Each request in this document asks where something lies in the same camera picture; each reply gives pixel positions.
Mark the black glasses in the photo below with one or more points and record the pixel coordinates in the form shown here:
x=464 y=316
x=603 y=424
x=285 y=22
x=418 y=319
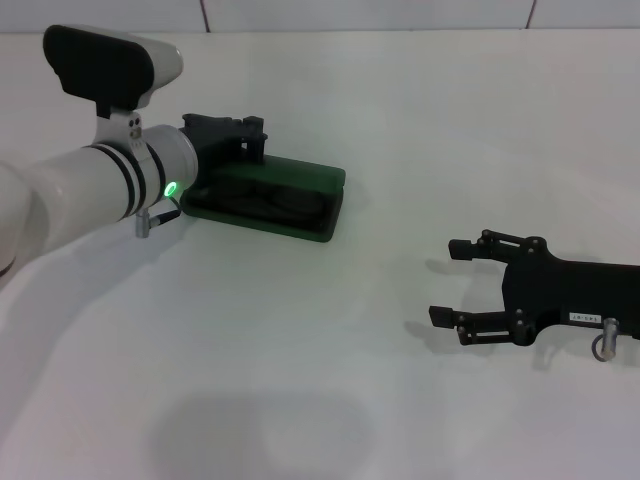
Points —
x=270 y=197

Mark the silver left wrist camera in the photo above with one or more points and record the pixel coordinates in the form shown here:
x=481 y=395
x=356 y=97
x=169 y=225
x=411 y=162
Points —
x=100 y=65

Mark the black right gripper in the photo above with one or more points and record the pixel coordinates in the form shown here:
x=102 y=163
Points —
x=560 y=290

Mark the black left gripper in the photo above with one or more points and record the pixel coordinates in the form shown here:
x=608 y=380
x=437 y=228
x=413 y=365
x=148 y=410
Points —
x=212 y=132

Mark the green glasses case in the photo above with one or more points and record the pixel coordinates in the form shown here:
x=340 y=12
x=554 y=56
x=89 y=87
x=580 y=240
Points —
x=300 y=172

